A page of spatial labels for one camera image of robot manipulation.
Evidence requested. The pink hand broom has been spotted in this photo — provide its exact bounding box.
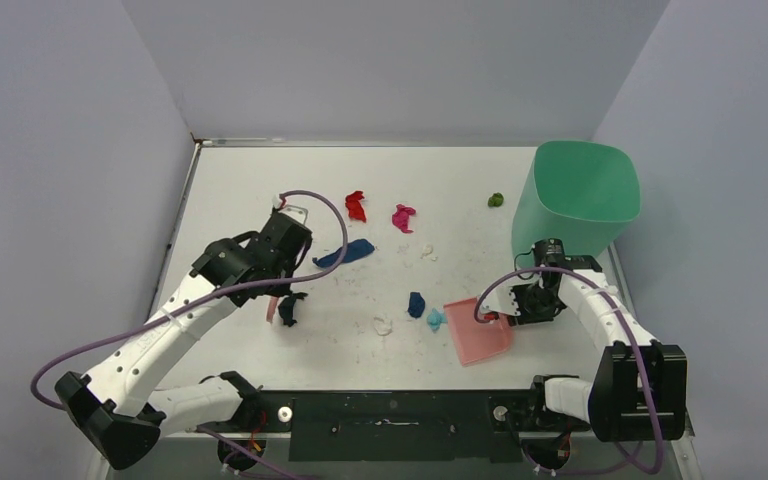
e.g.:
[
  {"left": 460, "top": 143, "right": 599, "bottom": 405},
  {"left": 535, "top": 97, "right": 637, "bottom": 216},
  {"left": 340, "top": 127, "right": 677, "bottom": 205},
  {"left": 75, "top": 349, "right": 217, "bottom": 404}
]
[{"left": 266, "top": 297, "right": 280, "bottom": 324}]

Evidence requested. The pink dustpan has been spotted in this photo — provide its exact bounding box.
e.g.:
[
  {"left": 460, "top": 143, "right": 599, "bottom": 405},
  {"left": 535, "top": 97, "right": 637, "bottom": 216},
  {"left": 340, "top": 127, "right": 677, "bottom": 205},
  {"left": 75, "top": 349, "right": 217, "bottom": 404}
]
[{"left": 443, "top": 298, "right": 513, "bottom": 367}]

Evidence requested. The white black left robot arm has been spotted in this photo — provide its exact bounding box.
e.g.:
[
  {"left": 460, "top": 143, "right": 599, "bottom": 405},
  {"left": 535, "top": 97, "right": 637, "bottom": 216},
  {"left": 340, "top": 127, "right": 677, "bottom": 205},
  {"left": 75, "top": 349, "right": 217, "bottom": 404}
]
[{"left": 55, "top": 211, "right": 312, "bottom": 470}]

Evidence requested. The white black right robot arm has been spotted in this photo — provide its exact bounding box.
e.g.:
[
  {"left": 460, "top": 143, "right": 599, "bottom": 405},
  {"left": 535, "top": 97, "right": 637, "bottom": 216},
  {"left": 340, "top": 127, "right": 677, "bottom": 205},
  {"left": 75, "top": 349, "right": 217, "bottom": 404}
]
[{"left": 509, "top": 238, "right": 687, "bottom": 442}]

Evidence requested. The long dark blue paper scrap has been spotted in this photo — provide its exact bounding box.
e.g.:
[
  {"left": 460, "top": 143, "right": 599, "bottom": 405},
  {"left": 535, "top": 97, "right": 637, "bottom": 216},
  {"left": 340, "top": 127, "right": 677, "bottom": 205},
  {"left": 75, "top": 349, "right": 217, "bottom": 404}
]
[{"left": 312, "top": 238, "right": 376, "bottom": 269}]

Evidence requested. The red paper scrap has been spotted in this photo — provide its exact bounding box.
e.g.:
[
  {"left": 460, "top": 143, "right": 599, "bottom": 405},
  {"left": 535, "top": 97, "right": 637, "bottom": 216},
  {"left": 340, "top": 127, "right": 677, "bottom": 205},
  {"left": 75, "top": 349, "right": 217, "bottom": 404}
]
[{"left": 344, "top": 190, "right": 367, "bottom": 223}]

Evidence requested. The light blue paper scrap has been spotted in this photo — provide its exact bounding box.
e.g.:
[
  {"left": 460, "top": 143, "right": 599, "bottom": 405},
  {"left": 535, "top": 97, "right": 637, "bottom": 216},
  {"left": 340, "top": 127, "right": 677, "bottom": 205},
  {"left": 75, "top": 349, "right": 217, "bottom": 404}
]
[{"left": 426, "top": 308, "right": 447, "bottom": 332}]

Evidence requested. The green paper scrap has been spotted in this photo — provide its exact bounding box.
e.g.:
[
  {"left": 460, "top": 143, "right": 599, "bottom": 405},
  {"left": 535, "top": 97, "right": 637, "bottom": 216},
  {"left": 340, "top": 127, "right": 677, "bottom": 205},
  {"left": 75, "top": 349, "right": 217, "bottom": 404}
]
[{"left": 487, "top": 192, "right": 505, "bottom": 208}]

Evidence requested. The small dark blue paper scrap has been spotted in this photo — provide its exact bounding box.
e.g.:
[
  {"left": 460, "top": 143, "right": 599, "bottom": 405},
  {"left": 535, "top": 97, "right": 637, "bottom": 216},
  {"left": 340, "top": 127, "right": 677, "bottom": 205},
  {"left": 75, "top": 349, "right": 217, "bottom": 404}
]
[{"left": 407, "top": 291, "right": 426, "bottom": 319}]

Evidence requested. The small white paper scrap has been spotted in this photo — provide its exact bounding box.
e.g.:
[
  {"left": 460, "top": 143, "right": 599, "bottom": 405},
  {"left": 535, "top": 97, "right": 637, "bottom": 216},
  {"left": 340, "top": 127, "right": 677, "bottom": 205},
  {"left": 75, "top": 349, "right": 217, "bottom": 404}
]
[{"left": 420, "top": 244, "right": 437, "bottom": 261}]

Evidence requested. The green plastic waste bin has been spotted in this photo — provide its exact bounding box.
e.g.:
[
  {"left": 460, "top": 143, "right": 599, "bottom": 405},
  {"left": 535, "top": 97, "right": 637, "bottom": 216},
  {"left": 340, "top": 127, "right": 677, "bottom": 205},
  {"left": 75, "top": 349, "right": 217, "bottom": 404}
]
[{"left": 510, "top": 140, "right": 642, "bottom": 257}]

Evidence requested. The magenta paper scrap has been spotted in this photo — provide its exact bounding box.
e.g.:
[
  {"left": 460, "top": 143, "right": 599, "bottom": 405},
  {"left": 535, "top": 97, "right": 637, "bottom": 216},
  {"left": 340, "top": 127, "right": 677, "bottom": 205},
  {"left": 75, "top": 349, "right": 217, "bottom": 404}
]
[{"left": 391, "top": 204, "right": 417, "bottom": 234}]

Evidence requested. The white paper scrap front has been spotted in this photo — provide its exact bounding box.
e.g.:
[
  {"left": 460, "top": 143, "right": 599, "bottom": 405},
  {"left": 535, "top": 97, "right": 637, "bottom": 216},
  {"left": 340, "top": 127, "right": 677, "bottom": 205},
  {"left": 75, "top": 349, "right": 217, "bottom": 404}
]
[{"left": 372, "top": 316, "right": 393, "bottom": 337}]

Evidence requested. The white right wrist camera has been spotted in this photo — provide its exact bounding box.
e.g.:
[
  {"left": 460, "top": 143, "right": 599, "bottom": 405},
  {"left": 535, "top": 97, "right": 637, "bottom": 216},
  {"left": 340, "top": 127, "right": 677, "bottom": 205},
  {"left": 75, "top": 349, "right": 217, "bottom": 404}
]
[{"left": 482, "top": 283, "right": 527, "bottom": 317}]

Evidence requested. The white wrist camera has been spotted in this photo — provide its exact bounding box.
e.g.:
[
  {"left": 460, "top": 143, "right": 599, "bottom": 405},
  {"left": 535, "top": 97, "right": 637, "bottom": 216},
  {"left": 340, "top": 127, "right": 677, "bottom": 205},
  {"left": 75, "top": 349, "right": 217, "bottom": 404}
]
[
  {"left": 482, "top": 283, "right": 527, "bottom": 317},
  {"left": 279, "top": 204, "right": 309, "bottom": 225}
]

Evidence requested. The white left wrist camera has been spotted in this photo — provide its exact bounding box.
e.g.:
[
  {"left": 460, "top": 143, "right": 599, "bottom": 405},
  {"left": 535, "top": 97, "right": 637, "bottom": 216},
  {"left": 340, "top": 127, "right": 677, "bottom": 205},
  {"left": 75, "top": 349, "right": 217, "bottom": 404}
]
[{"left": 279, "top": 204, "right": 309, "bottom": 225}]

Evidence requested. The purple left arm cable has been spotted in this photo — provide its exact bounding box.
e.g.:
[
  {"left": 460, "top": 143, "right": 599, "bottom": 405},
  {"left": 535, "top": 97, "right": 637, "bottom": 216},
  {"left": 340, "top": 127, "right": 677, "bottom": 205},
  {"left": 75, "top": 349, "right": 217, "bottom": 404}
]
[{"left": 30, "top": 190, "right": 350, "bottom": 412}]

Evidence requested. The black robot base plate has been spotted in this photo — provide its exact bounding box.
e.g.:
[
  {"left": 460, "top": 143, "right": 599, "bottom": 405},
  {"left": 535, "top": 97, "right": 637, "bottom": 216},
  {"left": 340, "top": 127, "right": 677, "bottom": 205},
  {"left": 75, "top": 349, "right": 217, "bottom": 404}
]
[{"left": 208, "top": 389, "right": 589, "bottom": 463}]

